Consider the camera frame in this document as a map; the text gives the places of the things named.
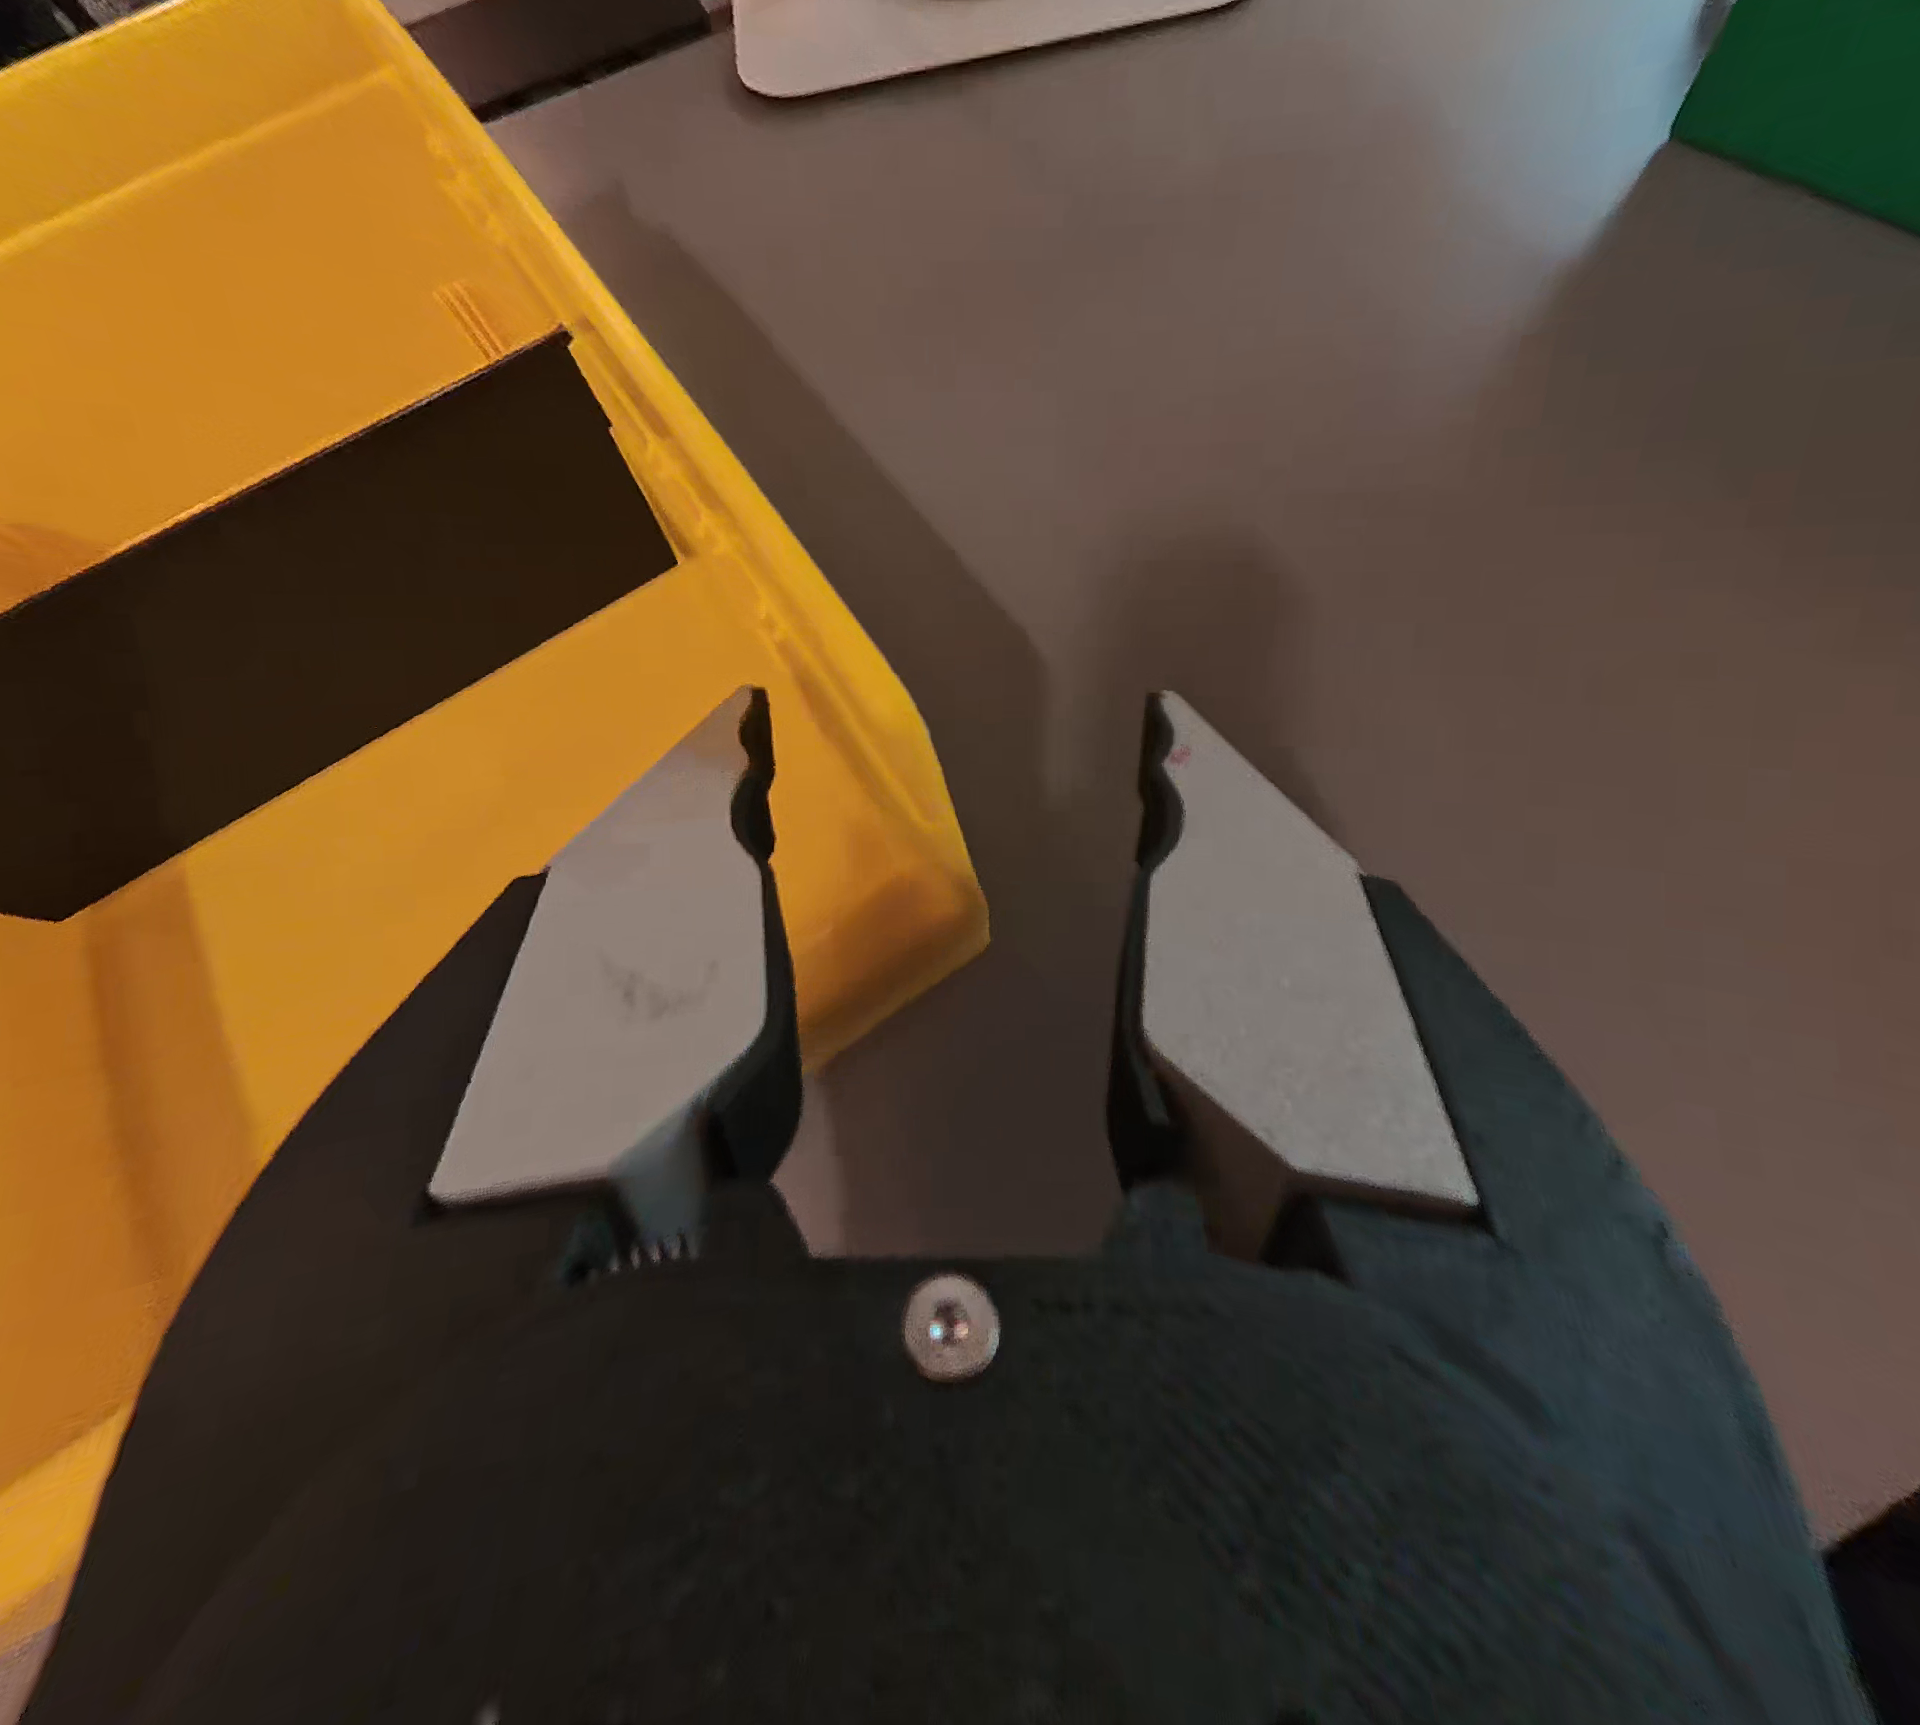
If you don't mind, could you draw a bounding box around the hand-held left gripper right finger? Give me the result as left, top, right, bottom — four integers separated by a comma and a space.
1105, 686, 1483, 1224

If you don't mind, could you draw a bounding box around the black network switch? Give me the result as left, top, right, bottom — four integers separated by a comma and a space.
0, 325, 681, 925

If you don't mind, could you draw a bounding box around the green plastic bin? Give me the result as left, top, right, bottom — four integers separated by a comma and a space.
1668, 0, 1920, 241

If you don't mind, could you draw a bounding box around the yellow plastic bin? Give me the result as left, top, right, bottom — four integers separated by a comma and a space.
0, 0, 992, 1607

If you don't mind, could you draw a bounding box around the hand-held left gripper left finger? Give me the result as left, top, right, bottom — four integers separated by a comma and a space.
425, 686, 807, 1204

